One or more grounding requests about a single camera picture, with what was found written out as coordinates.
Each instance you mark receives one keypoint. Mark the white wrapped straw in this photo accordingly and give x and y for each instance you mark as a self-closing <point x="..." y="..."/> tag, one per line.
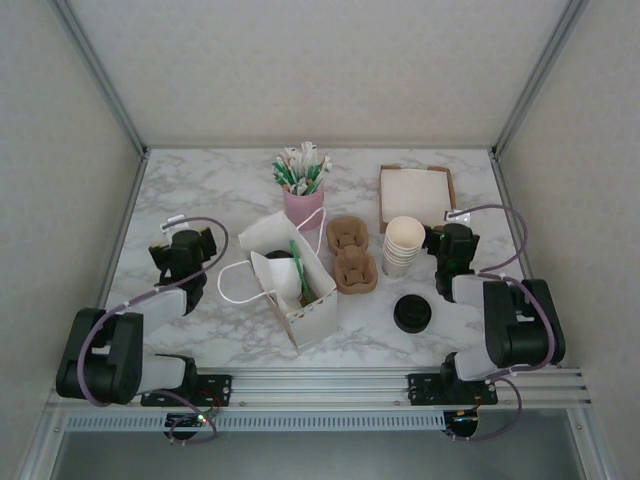
<point x="290" y="152"/>
<point x="309" y="152"/>
<point x="326" y="165"/>

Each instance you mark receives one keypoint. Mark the brown cardboard napkin tray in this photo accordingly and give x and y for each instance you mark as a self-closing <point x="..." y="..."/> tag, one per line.
<point x="451" y="190"/>

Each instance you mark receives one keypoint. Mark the pink straw holder cup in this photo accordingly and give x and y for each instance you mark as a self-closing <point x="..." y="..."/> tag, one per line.
<point x="304" y="210"/>

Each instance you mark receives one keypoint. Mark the aluminium table side rail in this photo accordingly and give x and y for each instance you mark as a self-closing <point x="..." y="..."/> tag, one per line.
<point x="507" y="200"/>
<point x="129" y="200"/>

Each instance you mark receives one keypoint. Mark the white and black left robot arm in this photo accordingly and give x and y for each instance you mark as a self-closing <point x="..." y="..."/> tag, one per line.
<point x="165" y="305"/>

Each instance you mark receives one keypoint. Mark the white paper napkin stack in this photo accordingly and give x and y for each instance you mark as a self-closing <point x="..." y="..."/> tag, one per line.
<point x="415" y="195"/>

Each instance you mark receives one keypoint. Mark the aluminium frame post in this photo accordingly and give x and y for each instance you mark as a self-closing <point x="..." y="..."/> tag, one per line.
<point x="104" y="75"/>
<point x="540" y="75"/>

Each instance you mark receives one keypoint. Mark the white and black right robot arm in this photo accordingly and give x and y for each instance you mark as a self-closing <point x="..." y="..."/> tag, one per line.
<point x="470" y="295"/>

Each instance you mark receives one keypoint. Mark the green straw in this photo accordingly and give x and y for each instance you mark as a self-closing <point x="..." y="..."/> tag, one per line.
<point x="279" y="178"/>
<point x="300" y="268"/>
<point x="280" y="169"/>
<point x="312" y="176"/>

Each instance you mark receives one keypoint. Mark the green circuit board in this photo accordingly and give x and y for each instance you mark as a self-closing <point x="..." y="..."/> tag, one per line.
<point x="462" y="422"/>
<point x="187" y="421"/>

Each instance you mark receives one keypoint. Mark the aluminium frame leg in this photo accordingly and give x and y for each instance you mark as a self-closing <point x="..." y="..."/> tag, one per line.
<point x="587" y="450"/>
<point x="40" y="440"/>

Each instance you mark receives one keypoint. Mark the white patterned paper gift bag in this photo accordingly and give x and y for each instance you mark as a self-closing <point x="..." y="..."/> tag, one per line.
<point x="315" y="325"/>

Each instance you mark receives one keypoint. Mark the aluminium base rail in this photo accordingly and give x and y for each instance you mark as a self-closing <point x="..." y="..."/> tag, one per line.
<point x="320" y="390"/>

